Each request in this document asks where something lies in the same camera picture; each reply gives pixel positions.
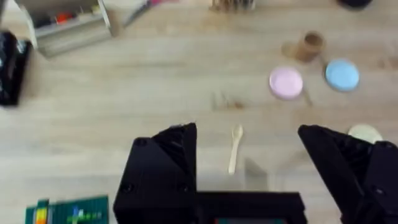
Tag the wooden peg rack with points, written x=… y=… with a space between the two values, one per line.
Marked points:
x=233 y=5

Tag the green board with toy blocks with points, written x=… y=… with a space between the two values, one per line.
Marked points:
x=71 y=211

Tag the pale green plate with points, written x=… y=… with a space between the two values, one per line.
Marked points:
x=365 y=133

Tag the black round object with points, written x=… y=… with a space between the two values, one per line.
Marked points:
x=356 y=3

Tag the black bag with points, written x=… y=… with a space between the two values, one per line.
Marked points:
x=12 y=68

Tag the brown cup container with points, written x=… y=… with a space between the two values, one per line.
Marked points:
x=309 y=46

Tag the blue plate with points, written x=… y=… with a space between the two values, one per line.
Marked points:
x=342 y=75

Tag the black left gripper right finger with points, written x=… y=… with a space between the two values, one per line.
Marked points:
x=351 y=174

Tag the wooden spoon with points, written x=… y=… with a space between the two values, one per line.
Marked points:
x=235 y=148

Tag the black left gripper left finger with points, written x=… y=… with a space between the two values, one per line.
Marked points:
x=161 y=174

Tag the grey box with items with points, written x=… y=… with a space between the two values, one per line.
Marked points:
x=66 y=25

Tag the pink plate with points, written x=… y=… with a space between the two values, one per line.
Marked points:
x=285 y=83

